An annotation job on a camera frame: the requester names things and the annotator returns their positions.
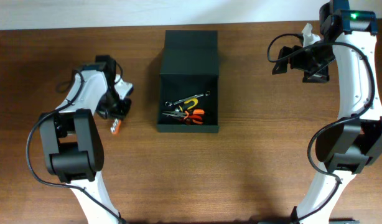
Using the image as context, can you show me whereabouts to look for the orange socket bit rail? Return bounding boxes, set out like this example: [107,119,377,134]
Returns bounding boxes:
[110,118,122,134]

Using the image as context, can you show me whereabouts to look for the silver ring spanner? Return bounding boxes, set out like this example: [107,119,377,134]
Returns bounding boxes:
[164,91,210,107]

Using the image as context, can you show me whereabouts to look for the yellow black stubby screwdriver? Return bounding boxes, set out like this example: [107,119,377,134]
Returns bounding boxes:
[175,98,198,112]

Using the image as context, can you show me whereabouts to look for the orange black long-nose pliers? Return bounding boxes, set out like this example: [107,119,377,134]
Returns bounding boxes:
[162,109,205,125]

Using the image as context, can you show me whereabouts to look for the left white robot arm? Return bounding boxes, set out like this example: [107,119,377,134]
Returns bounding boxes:
[33,55,133,223]

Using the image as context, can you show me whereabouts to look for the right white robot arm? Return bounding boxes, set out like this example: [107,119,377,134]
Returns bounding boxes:
[273,0,382,223]

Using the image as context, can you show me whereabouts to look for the dark green open box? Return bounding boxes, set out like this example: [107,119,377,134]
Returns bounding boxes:
[157,30,219,133]

